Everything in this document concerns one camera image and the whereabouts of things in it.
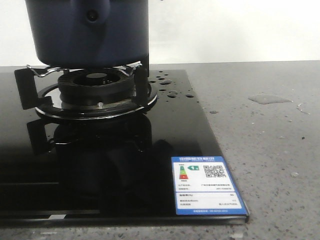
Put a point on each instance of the blue energy label sticker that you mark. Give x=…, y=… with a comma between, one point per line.
x=203, y=186

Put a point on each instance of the black gas burner head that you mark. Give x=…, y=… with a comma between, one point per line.
x=89, y=87

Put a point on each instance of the dark blue cooking pot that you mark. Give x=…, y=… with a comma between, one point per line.
x=80, y=34

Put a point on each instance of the black glass gas stove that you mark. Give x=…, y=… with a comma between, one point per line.
x=110, y=172

